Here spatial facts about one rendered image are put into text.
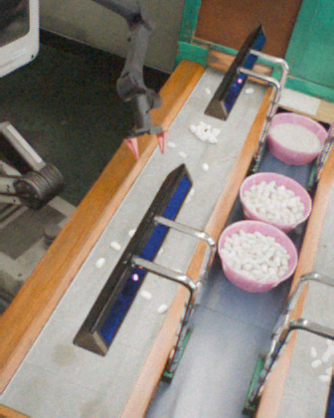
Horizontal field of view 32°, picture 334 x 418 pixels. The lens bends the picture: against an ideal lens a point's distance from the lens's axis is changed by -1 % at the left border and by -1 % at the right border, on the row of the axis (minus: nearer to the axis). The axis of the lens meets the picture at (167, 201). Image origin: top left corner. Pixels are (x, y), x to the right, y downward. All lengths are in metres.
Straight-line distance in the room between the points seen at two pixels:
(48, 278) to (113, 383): 0.38
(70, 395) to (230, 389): 0.46
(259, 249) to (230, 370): 0.45
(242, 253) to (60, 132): 1.80
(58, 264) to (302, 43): 1.45
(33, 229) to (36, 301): 0.62
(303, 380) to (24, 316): 0.80
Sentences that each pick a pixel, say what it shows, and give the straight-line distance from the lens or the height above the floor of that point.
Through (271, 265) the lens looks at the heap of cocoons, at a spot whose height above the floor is 0.74.
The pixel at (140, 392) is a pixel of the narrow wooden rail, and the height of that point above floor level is 0.76.
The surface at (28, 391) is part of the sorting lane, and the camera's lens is 1.63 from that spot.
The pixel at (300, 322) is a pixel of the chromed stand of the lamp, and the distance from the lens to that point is 1.39.
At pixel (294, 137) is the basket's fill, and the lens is 2.55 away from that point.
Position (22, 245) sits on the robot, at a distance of 2.27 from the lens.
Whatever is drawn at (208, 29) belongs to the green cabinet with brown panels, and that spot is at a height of 0.93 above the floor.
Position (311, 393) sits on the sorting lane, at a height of 0.74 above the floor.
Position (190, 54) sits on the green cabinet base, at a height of 0.79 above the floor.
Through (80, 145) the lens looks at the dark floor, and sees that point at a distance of 3.44.
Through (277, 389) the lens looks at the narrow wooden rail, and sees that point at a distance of 1.70.
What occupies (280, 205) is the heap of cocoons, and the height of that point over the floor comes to 0.73.
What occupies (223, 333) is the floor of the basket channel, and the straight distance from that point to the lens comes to 1.86.
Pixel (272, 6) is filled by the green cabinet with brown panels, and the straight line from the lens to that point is 2.65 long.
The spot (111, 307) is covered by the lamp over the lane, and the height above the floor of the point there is 1.10.
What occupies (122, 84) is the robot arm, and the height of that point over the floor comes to 1.09.
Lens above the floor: 2.19
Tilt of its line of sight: 44 degrees down
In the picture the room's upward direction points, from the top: 11 degrees clockwise
